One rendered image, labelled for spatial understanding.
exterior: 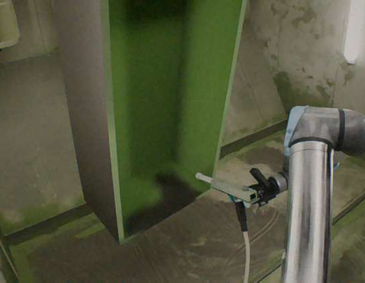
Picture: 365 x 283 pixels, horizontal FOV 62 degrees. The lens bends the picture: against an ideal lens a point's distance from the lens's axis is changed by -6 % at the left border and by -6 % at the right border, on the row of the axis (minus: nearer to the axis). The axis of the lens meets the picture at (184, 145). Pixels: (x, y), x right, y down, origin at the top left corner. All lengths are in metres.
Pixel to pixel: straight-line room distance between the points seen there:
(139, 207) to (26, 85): 1.24
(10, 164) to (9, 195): 0.20
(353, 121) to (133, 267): 1.50
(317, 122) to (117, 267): 1.50
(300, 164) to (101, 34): 0.62
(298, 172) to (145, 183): 1.13
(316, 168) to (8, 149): 1.95
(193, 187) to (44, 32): 1.51
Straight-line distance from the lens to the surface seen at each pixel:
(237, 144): 2.93
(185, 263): 1.98
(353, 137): 0.90
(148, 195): 1.74
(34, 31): 2.48
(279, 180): 1.47
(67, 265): 2.13
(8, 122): 2.37
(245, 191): 1.28
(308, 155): 0.83
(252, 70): 3.25
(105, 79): 0.98
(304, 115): 0.88
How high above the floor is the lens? 1.56
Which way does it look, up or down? 29 degrees down
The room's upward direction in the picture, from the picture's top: 3 degrees counter-clockwise
